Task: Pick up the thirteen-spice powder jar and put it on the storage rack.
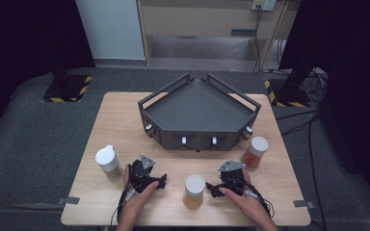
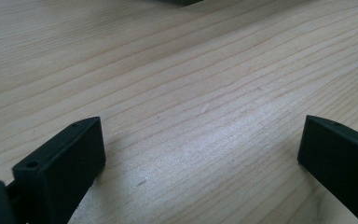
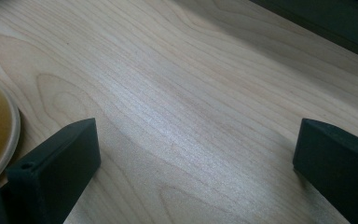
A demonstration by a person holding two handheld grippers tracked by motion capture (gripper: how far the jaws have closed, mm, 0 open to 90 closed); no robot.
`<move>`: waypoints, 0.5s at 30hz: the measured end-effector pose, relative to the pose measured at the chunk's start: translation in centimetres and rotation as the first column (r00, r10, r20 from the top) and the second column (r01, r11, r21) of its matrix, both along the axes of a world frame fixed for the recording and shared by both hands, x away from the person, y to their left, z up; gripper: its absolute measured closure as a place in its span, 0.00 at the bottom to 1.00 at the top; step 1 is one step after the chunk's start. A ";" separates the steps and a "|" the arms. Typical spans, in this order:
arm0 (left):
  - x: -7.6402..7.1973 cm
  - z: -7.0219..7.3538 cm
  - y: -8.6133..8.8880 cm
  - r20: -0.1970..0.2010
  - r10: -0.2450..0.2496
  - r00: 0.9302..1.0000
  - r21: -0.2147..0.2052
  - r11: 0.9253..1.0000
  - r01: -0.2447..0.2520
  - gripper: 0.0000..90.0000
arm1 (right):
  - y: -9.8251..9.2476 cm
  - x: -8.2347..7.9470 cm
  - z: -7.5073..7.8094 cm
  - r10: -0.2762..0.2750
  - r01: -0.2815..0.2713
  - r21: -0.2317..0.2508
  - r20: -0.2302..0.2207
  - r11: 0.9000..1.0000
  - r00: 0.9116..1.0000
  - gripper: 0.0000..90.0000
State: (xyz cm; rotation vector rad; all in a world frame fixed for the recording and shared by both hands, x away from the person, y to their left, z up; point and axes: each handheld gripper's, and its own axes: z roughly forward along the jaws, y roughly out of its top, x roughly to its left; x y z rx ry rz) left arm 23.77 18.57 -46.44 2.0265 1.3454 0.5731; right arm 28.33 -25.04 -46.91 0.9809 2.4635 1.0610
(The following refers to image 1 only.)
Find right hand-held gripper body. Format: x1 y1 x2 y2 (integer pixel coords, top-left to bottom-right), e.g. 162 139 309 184
218 159 248 197

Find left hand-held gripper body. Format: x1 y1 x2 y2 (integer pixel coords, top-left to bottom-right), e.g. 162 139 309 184
128 154 158 194

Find yellow spice jar white lid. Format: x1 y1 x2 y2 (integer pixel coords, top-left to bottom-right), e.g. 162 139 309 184
182 173 206 210

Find brown spice jar flip lid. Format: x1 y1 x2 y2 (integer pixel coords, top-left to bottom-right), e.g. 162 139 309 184
94 144 124 183

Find black corner rack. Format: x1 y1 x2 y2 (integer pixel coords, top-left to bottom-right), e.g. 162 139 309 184
137 72 262 152

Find person's left hand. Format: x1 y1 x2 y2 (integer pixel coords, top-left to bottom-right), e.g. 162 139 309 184
121 163 160 223

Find person's right hand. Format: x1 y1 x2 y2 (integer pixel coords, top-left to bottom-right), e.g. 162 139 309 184
218 167 272 223

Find grey tape strip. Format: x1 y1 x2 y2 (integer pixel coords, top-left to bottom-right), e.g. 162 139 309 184
293 199 316 210
56 195 81 206

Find black stand base striped edge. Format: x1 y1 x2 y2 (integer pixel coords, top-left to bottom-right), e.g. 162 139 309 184
264 65 312 109
41 61 93 104

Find white panel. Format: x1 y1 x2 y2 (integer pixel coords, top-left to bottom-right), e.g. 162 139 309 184
75 0 146 62

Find wooden shelf unit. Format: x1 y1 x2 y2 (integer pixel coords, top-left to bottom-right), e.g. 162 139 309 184
137 0 293 70

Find black curtain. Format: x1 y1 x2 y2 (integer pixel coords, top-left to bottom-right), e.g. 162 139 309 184
278 0 370 210
0 0 96 146

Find left hand-held gripper cable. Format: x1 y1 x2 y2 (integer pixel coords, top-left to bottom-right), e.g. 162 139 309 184
109 181 137 227

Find hand-held gripper cable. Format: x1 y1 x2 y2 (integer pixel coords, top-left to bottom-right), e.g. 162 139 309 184
109 181 137 227
236 179 276 219

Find right hand-held gripper cable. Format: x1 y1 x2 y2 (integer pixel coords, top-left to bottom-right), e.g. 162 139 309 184
236 179 276 219

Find long black floor cable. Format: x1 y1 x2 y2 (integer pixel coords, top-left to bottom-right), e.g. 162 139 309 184
275 110 328 231

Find bundle of floor cables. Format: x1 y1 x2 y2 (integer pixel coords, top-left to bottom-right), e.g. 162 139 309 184
305 66 330 104

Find black socket cable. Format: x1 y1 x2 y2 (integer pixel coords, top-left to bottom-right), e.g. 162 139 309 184
251 8 264 73

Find white wall socket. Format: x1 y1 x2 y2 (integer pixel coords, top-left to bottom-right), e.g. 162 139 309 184
251 0 277 13

